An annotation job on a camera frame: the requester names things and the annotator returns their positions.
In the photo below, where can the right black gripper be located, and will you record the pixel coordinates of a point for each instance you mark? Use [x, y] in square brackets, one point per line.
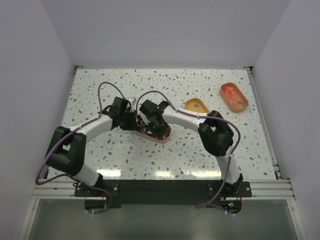
[160, 134]

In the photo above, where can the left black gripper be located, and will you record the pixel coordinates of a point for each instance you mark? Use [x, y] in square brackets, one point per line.
[132, 125]

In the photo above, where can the pink tray of lollipops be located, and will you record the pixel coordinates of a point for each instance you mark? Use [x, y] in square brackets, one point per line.
[148, 131]

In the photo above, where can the yellow tray of star candies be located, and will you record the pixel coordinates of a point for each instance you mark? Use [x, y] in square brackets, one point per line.
[190, 105]

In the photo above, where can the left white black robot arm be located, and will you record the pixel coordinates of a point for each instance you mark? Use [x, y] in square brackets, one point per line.
[67, 149]

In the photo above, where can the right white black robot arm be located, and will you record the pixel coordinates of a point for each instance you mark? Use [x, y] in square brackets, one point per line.
[215, 134]

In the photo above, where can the orange tray of gummy candies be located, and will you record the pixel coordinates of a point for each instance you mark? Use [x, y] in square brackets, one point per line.
[233, 97]

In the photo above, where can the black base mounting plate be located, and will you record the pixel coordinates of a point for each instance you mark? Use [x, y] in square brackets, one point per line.
[116, 193]

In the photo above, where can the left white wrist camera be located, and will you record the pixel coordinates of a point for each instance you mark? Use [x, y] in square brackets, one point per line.
[133, 100]

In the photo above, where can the aluminium frame rail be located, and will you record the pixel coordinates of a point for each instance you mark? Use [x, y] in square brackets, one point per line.
[63, 188]

